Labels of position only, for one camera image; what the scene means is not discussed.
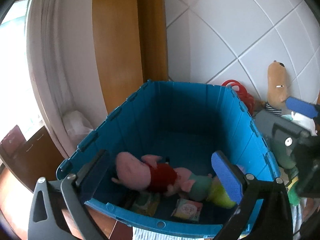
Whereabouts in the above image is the green and orange box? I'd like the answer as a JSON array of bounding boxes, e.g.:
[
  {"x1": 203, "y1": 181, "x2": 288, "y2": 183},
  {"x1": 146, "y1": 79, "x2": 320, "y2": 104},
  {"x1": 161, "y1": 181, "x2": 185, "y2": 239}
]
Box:
[{"x1": 130, "y1": 192, "x2": 161, "y2": 217}]

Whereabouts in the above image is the blue plastic crate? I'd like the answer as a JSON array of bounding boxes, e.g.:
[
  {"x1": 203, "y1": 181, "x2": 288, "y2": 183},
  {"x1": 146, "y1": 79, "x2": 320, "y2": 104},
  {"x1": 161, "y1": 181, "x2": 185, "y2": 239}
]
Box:
[{"x1": 55, "y1": 79, "x2": 281, "y2": 239}]

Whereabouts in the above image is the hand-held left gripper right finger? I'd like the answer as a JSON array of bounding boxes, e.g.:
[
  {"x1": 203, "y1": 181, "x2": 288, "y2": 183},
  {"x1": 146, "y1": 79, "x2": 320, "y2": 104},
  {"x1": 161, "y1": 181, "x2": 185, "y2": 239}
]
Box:
[{"x1": 211, "y1": 151, "x2": 298, "y2": 240}]

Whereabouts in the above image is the pink pig plush red dress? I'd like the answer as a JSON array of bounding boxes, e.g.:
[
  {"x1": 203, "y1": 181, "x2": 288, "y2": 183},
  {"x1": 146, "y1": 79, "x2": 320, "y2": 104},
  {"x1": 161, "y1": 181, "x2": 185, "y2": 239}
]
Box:
[{"x1": 111, "y1": 151, "x2": 178, "y2": 195}]

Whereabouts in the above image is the red plastic toy case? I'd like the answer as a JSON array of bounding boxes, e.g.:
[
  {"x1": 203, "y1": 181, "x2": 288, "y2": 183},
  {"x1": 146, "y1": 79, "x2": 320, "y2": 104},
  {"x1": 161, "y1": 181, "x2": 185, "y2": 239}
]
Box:
[{"x1": 221, "y1": 79, "x2": 256, "y2": 117}]

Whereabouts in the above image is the brown plush animal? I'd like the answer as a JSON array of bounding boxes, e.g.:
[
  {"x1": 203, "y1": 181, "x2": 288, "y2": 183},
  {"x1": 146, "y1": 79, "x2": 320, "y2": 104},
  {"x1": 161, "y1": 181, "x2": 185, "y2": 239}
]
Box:
[{"x1": 265, "y1": 60, "x2": 291, "y2": 117}]

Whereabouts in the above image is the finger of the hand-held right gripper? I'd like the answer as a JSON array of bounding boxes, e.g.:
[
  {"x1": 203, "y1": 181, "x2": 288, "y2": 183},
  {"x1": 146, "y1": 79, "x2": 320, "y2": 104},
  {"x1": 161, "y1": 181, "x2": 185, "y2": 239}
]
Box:
[
  {"x1": 253, "y1": 110, "x2": 313, "y2": 147},
  {"x1": 285, "y1": 96, "x2": 320, "y2": 118}
]

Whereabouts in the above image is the lime green plush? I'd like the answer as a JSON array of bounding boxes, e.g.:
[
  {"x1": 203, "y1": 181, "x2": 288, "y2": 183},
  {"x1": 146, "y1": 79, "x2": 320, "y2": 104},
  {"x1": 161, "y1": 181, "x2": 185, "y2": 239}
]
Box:
[{"x1": 206, "y1": 177, "x2": 237, "y2": 209}]

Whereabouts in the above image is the pink pig plush teal outfit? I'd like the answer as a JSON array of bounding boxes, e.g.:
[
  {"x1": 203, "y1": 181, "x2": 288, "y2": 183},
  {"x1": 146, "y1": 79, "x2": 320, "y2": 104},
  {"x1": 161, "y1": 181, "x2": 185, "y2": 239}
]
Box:
[{"x1": 166, "y1": 167, "x2": 215, "y2": 202}]

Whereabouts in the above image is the white curtain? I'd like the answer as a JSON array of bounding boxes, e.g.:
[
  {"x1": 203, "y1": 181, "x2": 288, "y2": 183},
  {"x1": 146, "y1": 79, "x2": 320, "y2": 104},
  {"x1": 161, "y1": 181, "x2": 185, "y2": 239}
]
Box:
[{"x1": 25, "y1": 0, "x2": 106, "y2": 160}]

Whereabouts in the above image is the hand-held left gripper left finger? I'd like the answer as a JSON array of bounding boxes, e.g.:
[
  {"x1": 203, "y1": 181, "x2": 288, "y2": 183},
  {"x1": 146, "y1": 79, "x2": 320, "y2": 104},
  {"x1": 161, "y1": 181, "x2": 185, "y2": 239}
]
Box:
[{"x1": 24, "y1": 149, "x2": 110, "y2": 240}]

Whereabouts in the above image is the pale tissue packet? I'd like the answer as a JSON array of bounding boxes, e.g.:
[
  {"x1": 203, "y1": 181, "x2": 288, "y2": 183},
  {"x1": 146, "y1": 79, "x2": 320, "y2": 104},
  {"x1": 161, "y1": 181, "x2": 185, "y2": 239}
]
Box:
[{"x1": 171, "y1": 198, "x2": 203, "y2": 222}]

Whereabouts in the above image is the window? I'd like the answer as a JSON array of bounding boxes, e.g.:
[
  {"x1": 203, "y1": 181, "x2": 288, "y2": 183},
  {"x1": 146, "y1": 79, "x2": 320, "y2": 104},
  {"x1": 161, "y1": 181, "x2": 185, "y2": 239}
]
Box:
[{"x1": 0, "y1": 0, "x2": 43, "y2": 141}]

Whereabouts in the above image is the dark wooden cabinet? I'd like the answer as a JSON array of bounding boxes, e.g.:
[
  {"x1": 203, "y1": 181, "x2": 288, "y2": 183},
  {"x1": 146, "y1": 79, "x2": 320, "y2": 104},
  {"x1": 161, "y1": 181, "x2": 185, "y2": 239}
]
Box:
[{"x1": 0, "y1": 125, "x2": 68, "y2": 196}]

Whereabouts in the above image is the wooden door frame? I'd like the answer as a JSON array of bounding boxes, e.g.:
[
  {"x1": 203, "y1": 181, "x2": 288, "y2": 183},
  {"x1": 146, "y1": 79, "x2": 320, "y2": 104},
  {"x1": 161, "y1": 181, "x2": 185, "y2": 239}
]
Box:
[{"x1": 92, "y1": 0, "x2": 168, "y2": 116}]

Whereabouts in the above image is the maroon box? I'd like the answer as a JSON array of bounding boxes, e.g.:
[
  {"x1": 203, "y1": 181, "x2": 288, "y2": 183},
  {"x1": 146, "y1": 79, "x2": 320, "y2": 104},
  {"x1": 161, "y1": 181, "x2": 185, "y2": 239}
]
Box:
[{"x1": 1, "y1": 124, "x2": 27, "y2": 153}]

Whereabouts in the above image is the white plush cow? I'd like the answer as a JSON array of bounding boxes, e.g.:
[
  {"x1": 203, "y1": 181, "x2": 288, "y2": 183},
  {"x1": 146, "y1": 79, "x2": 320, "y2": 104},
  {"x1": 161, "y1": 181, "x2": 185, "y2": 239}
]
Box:
[{"x1": 282, "y1": 111, "x2": 318, "y2": 137}]

